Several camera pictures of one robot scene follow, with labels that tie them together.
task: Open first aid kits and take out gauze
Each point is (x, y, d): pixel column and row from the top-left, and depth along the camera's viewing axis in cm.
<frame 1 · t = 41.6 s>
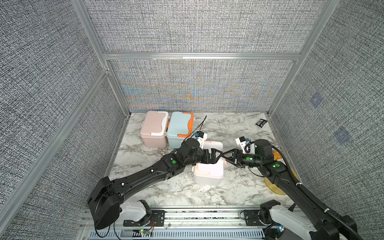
left hand: (219, 153, 71), fingers open
right hand: (224, 154, 73), fingers open
white pink medicine chest: (209, 174, 75), point 15 cm above the table
pink white medicine box: (153, 130, 92), point 15 cm above the table
blue orange medicine box: (180, 127, 95), point 15 cm above the table
black foil sachet: (261, 122, 114), point 2 cm above the table

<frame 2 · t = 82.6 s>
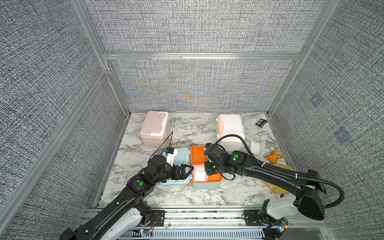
left hand: (190, 168, 72), fingers open
right hand: (205, 164, 77), fingers closed
white pink medicine chest: (230, 124, 98), point 14 cm above the table
blue orange medicine box: (182, 156, 85), point 11 cm above the table
clear gauze box lower: (199, 173, 79), point 11 cm above the table
clear plastic gauze box: (256, 148, 100), on the table
the other named things where they were.

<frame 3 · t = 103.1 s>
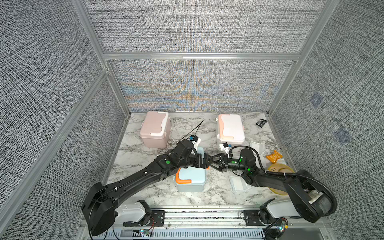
left hand: (209, 158, 74), fingers open
right hand: (208, 160, 75), fingers open
blue orange medicine box: (191, 179, 73), point 15 cm above the table
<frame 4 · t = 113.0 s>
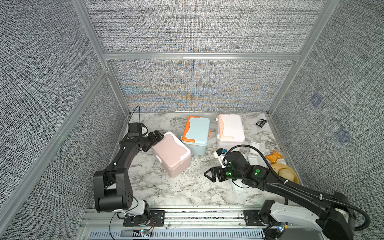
left hand: (160, 137, 89), fingers open
right hand: (209, 170, 74), fingers open
pink white medicine box: (173, 153, 83), point 14 cm above the table
blue orange medicine box: (196, 134, 92), point 14 cm above the table
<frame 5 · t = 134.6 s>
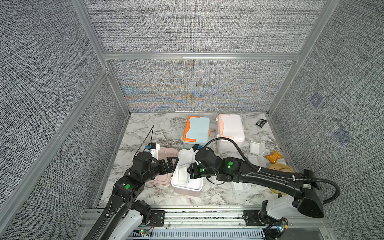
left hand: (174, 159, 72), fingers open
right hand: (185, 168, 70), fingers closed
pink white medicine box: (181, 182, 75), point 12 cm above the table
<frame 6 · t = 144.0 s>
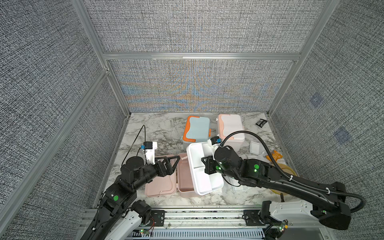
left hand: (176, 157, 64), fingers open
right hand: (200, 157, 66), fingers closed
